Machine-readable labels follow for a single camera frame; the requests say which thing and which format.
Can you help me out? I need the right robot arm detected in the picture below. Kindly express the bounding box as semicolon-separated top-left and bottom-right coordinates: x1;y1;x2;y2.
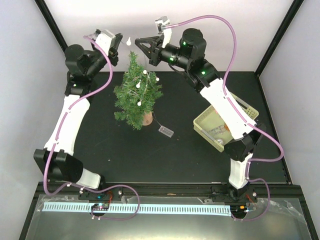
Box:
134;28;262;202

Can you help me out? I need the light blue slotted cable duct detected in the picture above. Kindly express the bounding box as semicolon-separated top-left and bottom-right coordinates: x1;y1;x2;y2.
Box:
42;202;232;217

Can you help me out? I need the clear battery box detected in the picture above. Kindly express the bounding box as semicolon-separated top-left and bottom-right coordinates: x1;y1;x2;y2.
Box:
158;125;174;138

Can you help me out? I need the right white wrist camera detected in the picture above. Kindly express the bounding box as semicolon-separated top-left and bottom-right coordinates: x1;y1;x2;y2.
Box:
154;16;172;48

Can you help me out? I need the black aluminium rail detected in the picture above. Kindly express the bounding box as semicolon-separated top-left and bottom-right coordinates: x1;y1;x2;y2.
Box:
37;181;303;204

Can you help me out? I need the string of white lights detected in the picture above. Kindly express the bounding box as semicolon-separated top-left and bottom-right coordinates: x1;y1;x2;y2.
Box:
122;36;163;128

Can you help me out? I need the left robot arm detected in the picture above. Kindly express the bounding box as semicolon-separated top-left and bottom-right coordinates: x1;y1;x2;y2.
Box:
33;30;123;200

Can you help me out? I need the small circuit board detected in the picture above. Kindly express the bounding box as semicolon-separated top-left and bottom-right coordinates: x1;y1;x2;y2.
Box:
91;203;110;211

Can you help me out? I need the small green christmas tree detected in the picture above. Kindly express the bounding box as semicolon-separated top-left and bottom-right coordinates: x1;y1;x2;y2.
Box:
113;51;163;130

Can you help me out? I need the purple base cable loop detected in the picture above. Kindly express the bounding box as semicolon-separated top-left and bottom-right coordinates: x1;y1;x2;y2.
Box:
90;184;143;222

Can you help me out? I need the green plastic basket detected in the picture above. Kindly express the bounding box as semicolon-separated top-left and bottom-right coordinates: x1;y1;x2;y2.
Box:
193;92;259;153

